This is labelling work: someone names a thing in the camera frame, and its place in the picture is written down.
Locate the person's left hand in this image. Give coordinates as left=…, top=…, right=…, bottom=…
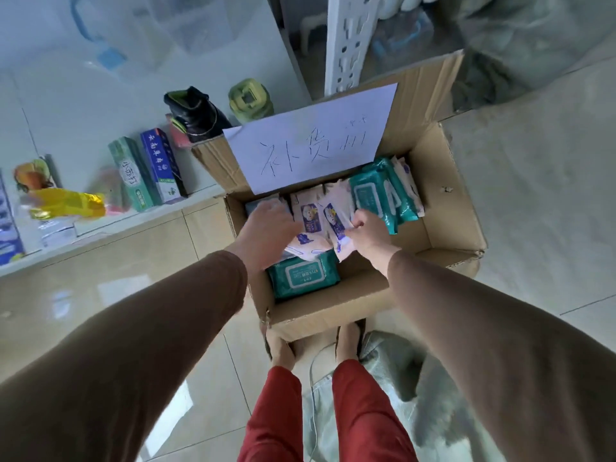
left=224, top=199, right=304, bottom=285

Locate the person's right hand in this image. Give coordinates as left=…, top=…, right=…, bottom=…
left=344, top=209, right=403, bottom=278

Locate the white purple-print tissue packet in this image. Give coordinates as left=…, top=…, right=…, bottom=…
left=289, top=185, right=329, bottom=236
left=318, top=180, right=361, bottom=263
left=283, top=233, right=334, bottom=261

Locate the person's right forearm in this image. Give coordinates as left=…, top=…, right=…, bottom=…
left=387, top=249, right=616, bottom=462

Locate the person's left forearm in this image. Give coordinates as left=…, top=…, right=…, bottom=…
left=0, top=250, right=249, bottom=462

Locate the teal wet wipes packet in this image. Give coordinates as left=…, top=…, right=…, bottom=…
left=348, top=163, right=401, bottom=235
left=380, top=158, right=420, bottom=223
left=266, top=249, right=341, bottom=302

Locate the white handwritten paper sign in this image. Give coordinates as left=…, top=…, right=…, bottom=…
left=222, top=82, right=399, bottom=196

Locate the brown cardboard box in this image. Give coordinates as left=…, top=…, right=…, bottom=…
left=191, top=50, right=488, bottom=343

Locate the green capped bottle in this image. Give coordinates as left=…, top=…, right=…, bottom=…
left=228, top=78, right=275, bottom=125

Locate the blue toothpaste box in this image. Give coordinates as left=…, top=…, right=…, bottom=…
left=140, top=128, right=188, bottom=205

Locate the pink packet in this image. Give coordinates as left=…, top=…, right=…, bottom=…
left=166, top=114, right=194, bottom=149

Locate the green toothpaste box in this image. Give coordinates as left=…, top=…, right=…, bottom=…
left=108, top=136, right=162, bottom=212

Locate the white shelf board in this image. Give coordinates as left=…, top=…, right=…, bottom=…
left=0, top=184, right=227, bottom=278

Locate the person's right leg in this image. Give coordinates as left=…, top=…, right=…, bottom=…
left=331, top=318, right=418, bottom=462

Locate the person's leg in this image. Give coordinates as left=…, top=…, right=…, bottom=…
left=237, top=321, right=305, bottom=462
left=331, top=318, right=418, bottom=462

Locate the blue plastic object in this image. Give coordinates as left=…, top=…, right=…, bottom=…
left=370, top=8, right=435, bottom=60

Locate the person's left leg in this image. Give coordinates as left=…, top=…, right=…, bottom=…
left=237, top=321, right=305, bottom=462

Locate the yellow plastic packet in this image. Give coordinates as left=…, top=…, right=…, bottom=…
left=28, top=187, right=107, bottom=221

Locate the fruit print package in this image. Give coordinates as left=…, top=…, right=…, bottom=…
left=13, top=158, right=57, bottom=193

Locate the grey plastic sheet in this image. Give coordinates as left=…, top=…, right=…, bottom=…
left=450, top=0, right=616, bottom=112

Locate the blue white package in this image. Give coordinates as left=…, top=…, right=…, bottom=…
left=0, top=172, right=26, bottom=266

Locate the white cable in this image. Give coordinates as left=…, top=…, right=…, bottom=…
left=307, top=342, right=338, bottom=462

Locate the white perforated shelf post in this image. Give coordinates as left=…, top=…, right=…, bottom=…
left=324, top=0, right=384, bottom=97

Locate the clear plastic bin blue handle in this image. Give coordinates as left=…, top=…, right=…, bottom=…
left=70, top=0, right=244, bottom=75

